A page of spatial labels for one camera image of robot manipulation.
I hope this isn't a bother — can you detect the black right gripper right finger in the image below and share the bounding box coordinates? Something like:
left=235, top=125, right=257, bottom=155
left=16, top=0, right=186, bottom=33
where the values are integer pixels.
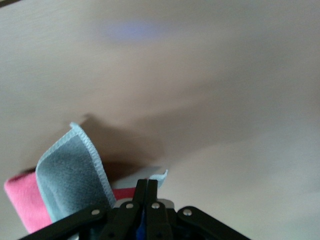
left=145, top=179, right=251, bottom=240

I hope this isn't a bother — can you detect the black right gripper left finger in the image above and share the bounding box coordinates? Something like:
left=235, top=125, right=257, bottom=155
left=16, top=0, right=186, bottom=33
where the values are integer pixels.
left=14, top=178, right=148, bottom=240

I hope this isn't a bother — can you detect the grey and pink microfibre cloth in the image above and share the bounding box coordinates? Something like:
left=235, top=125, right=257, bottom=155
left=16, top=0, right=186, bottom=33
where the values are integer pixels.
left=3, top=121, right=169, bottom=235

